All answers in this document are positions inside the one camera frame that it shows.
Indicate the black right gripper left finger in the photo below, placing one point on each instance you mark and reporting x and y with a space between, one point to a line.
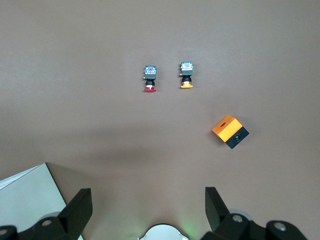
72 215

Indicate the orange and black button box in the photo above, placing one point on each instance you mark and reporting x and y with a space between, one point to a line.
226 128

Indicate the red mushroom push button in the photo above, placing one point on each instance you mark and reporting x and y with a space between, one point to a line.
150 75

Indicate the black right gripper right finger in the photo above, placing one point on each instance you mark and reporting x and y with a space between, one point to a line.
225 225

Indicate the white drawer cabinet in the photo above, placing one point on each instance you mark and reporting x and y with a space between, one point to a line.
25 190

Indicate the yellow mushroom push button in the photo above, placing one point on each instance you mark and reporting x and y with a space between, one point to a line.
186 72

